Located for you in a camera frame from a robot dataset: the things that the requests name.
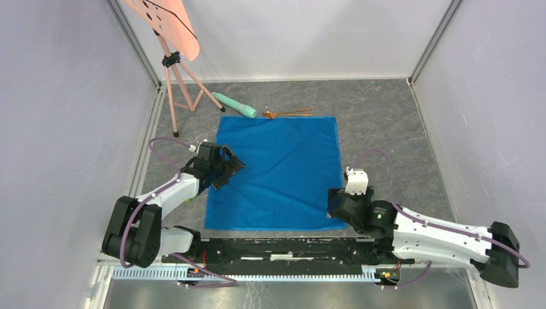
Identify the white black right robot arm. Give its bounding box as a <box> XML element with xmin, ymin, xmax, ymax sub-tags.
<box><xmin>327</xmin><ymin>188</ymin><xmax>522</xmax><ymax>288</ymax></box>

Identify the mint green flashlight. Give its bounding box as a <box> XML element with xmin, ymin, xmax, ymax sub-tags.
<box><xmin>212</xmin><ymin>92</ymin><xmax>258</xmax><ymax>118</ymax></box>

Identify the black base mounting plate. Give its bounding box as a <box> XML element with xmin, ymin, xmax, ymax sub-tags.
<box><xmin>183</xmin><ymin>237</ymin><xmax>415</xmax><ymax>276</ymax></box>

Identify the blue cloth napkin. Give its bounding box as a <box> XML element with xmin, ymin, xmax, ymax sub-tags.
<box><xmin>204</xmin><ymin>116</ymin><xmax>346</xmax><ymax>231</ymax></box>

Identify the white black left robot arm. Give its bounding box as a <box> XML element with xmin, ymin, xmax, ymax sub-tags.
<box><xmin>101</xmin><ymin>141</ymin><xmax>245</xmax><ymax>268</ymax></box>

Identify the white cable duct strip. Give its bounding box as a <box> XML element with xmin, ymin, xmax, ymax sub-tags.
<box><xmin>112</xmin><ymin>265</ymin><xmax>380</xmax><ymax>283</ymax></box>

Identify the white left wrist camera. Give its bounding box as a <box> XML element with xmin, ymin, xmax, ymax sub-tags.
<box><xmin>188</xmin><ymin>139</ymin><xmax>209</xmax><ymax>154</ymax></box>

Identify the pink music stand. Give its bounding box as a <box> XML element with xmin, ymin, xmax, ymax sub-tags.
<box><xmin>125</xmin><ymin>0</ymin><xmax>225</xmax><ymax>138</ymax></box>

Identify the gold spoon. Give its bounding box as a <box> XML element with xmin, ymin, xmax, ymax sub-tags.
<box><xmin>263</xmin><ymin>111</ymin><xmax>298</xmax><ymax>119</ymax></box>

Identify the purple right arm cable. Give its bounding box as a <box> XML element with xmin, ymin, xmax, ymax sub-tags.
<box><xmin>350</xmin><ymin>148</ymin><xmax>531</xmax><ymax>290</ymax></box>

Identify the gold fork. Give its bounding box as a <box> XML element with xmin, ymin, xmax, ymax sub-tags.
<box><xmin>271</xmin><ymin>108</ymin><xmax>313</xmax><ymax>118</ymax></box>

